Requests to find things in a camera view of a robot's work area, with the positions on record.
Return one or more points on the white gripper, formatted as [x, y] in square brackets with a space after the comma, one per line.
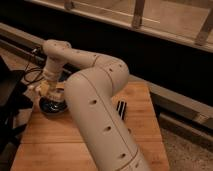
[51, 74]

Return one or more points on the black white striped block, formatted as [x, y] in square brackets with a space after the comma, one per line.
[121, 108]

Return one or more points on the white plastic bottle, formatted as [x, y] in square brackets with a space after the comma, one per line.
[51, 91]

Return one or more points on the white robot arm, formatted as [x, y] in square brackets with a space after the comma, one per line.
[87, 81]

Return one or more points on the dark ceramic bowl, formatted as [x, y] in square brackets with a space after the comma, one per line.
[50, 107]

